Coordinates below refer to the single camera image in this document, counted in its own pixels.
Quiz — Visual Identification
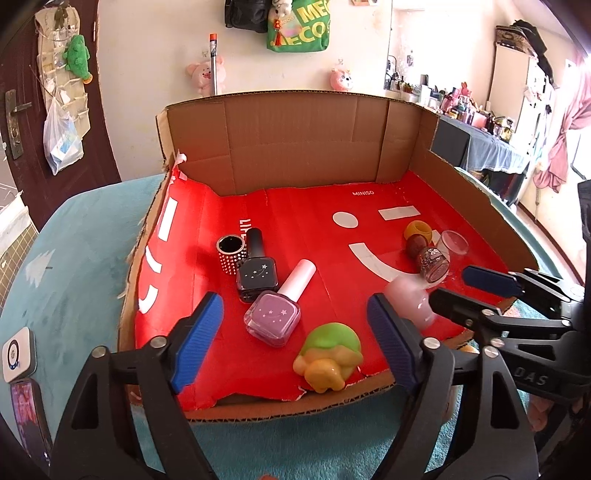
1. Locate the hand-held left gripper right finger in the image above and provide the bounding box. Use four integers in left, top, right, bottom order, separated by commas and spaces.
367, 293, 541, 480

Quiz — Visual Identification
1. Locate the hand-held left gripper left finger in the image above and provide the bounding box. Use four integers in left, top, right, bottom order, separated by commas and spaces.
52, 292, 225, 480

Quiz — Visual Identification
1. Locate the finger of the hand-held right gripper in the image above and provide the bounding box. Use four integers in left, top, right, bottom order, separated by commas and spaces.
429, 287, 573, 344
462, 265, 575, 305

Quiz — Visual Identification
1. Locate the pink earbud case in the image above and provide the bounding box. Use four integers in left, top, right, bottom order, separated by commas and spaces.
384, 275, 437, 330

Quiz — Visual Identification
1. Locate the clear plastic lid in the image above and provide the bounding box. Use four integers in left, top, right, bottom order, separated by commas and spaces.
434, 231, 469, 258

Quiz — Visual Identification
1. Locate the small glitter jar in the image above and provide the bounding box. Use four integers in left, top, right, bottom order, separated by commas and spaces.
417, 247, 451, 283

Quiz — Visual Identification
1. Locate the green and yellow toy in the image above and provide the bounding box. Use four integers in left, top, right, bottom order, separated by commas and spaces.
293, 323, 363, 394

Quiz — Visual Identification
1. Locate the brown ball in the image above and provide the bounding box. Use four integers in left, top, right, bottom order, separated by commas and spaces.
406, 234, 431, 259

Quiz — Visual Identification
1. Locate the purple nail polish bottle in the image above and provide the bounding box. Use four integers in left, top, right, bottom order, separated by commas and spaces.
244, 259, 317, 348

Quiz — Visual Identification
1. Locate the black nail polish bottle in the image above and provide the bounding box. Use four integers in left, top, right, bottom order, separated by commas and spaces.
236, 228, 279, 304

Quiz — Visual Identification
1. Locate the cardboard box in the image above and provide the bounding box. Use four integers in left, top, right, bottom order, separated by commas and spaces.
116, 90, 541, 422

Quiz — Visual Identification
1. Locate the small orange cap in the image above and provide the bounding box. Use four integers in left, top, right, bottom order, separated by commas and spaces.
404, 220, 435, 244

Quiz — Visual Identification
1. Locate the rhinestone studded cylinder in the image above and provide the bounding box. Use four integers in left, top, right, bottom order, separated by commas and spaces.
216, 234, 246, 276

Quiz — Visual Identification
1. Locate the red printed box liner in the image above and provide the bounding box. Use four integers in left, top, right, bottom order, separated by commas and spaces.
134, 164, 509, 411

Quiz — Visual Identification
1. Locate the table with blue cloth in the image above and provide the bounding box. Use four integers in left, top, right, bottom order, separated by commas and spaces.
429, 113, 532, 206

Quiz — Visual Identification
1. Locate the pink hanging cloth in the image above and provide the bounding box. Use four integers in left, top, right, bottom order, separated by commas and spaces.
536, 55, 591, 192

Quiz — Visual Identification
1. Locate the row of cosmetic bottles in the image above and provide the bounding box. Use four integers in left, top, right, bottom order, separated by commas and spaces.
383, 55, 515, 139

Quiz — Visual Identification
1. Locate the white rounded device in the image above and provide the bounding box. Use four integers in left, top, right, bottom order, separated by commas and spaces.
2, 328, 38, 384

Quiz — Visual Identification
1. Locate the black smartphone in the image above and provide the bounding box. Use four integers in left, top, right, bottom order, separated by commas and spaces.
9, 378, 54, 467

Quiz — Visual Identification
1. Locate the white cabinet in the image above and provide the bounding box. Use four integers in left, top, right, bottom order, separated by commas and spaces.
485, 44, 555, 185

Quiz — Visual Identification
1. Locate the dark brown door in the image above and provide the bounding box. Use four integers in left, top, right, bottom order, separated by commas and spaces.
0, 0, 122, 217

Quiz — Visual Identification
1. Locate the hanging plastic bag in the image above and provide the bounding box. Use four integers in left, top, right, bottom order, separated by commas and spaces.
43, 97, 85, 176

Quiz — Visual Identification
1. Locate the small pink plush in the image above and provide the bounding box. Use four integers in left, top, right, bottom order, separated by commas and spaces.
329, 68, 355, 92

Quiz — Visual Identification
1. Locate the dark bag on cabinet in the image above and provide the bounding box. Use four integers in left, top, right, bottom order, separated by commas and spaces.
495, 19, 561, 88

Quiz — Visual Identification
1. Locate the pink pig plush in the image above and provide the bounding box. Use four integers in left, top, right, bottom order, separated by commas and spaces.
186, 55, 227, 96

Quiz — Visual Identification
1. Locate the orange capped stick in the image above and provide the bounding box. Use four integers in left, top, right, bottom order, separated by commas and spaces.
209, 32, 219, 96

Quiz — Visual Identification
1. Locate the green tote bag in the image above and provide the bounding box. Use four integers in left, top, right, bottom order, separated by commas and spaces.
267, 0, 331, 54

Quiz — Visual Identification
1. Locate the green plush toy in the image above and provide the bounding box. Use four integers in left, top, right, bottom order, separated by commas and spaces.
62, 34, 93, 85

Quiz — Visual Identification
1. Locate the beige hanging organizer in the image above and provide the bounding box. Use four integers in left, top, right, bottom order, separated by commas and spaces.
36, 4, 89, 139

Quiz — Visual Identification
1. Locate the black hanging bag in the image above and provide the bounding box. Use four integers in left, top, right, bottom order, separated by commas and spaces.
225, 0, 271, 33

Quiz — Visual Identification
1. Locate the white plush charm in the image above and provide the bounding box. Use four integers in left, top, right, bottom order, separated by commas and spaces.
269, 0, 296, 24

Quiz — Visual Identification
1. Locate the metal door handle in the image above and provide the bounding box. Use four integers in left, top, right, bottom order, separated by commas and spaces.
4, 90, 33, 161

